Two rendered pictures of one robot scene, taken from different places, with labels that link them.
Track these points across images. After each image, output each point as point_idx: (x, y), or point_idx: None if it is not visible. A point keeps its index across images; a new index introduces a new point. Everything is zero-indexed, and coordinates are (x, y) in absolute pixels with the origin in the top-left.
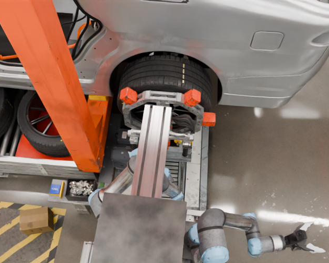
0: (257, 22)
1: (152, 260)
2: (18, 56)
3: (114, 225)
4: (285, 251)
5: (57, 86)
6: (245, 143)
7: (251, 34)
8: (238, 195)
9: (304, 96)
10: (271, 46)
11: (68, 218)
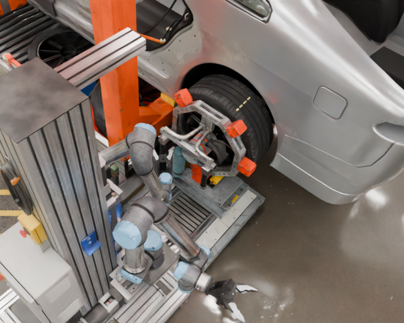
0: (324, 75)
1: (21, 113)
2: None
3: (20, 77)
4: None
5: (107, 24)
6: (290, 240)
7: (316, 86)
8: (245, 282)
9: (387, 237)
10: (332, 112)
11: None
